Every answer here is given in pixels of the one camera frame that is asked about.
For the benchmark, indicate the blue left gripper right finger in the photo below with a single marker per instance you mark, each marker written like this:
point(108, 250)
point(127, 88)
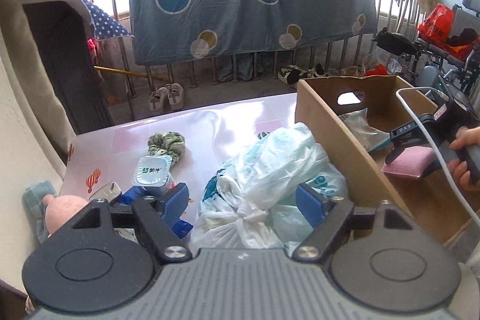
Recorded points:
point(312, 205)

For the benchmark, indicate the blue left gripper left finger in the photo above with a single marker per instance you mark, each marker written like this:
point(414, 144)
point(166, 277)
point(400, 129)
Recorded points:
point(173, 203)

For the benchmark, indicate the white yogurt cup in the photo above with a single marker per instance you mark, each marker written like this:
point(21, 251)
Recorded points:
point(153, 174)

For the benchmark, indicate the green white scrunchie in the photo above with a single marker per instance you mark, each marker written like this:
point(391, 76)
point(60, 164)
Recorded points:
point(171, 144)

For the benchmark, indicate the pink sponge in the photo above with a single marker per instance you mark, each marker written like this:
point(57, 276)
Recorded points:
point(415, 162)

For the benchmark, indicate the gold tissue pack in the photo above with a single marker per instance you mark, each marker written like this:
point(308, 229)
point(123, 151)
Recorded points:
point(110, 192)

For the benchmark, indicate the pink plush toy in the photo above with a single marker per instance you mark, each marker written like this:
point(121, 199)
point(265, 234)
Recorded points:
point(59, 209)

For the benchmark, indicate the person's right hand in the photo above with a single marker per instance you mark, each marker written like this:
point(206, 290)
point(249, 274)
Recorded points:
point(460, 170)

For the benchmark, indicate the black wheelchair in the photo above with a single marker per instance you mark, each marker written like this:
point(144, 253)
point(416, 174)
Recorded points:
point(457, 58)

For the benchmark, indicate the brown cardboard box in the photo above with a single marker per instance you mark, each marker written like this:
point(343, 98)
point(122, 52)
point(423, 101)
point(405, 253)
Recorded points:
point(321, 101)

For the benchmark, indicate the white plastic bag bundle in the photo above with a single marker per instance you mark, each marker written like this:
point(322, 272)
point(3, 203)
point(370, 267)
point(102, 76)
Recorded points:
point(250, 202)

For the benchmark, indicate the red plastic bag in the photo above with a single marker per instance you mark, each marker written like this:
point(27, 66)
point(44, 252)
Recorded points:
point(436, 26)

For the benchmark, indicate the right white sneaker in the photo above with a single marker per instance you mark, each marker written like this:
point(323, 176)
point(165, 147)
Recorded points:
point(175, 96)

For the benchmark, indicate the metal balcony railing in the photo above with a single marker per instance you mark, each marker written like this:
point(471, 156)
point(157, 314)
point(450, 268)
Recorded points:
point(120, 23)

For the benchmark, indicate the black white shoes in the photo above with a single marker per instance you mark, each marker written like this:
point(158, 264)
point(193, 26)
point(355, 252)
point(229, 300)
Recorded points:
point(292, 74)

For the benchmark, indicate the teal folded towel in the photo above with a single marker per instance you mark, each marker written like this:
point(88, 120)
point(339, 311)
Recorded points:
point(35, 209)

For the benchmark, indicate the blue star-patterned cloth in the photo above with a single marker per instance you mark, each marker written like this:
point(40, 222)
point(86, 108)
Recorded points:
point(105, 27)

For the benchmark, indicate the yellow broom handle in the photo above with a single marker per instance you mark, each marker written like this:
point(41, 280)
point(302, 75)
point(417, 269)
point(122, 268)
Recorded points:
point(131, 73)

